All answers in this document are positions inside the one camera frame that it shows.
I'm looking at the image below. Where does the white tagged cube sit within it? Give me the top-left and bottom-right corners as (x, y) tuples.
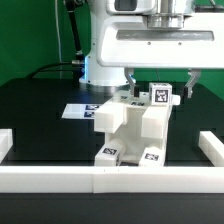
(149, 83), (172, 105)

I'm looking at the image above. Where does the white thin cable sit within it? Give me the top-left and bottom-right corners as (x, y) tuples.
(54, 0), (64, 80)

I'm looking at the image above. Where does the white left fence block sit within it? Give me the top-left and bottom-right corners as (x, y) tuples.
(0, 129), (13, 163)

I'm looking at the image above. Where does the white tag plate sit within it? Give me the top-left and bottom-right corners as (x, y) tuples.
(62, 104), (101, 119)

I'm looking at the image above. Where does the white front fence rail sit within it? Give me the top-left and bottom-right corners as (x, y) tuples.
(0, 166), (224, 193)

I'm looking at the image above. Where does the white chair seat part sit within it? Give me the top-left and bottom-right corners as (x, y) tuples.
(105, 91), (171, 167)

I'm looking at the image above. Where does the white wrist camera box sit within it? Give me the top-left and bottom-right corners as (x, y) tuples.
(105, 0), (157, 15)

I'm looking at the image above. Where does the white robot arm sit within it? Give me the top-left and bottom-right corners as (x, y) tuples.
(64, 0), (224, 98)

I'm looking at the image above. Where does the white chair back frame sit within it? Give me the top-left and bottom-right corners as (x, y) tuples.
(94, 91), (180, 139)

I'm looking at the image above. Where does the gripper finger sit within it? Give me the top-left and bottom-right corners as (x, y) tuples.
(183, 69), (201, 99)
(124, 68), (140, 97)

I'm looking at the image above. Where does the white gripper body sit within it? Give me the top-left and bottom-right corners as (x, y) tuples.
(97, 13), (224, 69)

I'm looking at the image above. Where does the white fence rail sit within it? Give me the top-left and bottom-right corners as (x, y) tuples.
(0, 166), (224, 193)
(198, 131), (224, 167)

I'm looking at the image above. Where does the black cable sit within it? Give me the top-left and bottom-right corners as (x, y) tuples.
(25, 0), (86, 80)

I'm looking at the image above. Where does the white right fence rail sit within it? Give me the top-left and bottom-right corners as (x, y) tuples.
(198, 131), (224, 167)

